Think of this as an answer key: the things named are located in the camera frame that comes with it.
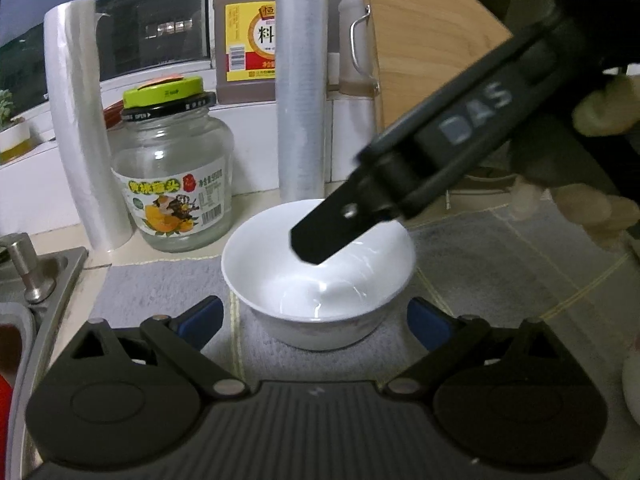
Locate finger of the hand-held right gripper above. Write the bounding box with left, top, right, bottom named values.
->
left=290, top=164, right=407, bottom=265

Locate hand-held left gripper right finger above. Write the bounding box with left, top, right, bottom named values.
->
left=382, top=297, right=568, bottom=402

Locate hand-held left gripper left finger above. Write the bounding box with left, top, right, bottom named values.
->
left=69, top=296, right=251, bottom=402

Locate white floral bowl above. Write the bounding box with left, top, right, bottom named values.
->
left=221, top=199, right=417, bottom=352

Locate large white fruit-print plate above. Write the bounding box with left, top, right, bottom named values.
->
left=621, top=347, right=640, bottom=429

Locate person's right hand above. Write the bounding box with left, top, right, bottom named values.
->
left=510, top=74, right=640, bottom=257

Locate bamboo cutting board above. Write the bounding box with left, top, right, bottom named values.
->
left=349, top=0, right=516, bottom=134

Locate grey and blue dish mat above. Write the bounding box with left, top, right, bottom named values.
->
left=90, top=199, right=640, bottom=461

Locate glass jar green lid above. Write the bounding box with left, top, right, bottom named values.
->
left=111, top=76, right=236, bottom=254

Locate steel sink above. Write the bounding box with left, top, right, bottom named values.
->
left=0, top=247, right=90, bottom=480

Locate tall plastic wrap roll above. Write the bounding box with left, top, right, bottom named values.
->
left=274, top=0, right=331, bottom=207

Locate brown cooking wine bottle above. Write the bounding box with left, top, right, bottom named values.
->
left=212, top=0, right=282, bottom=106

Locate short plastic wrap roll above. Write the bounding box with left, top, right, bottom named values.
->
left=43, top=0, right=134, bottom=252

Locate small potted plant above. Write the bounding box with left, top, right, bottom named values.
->
left=0, top=89, right=34, bottom=164

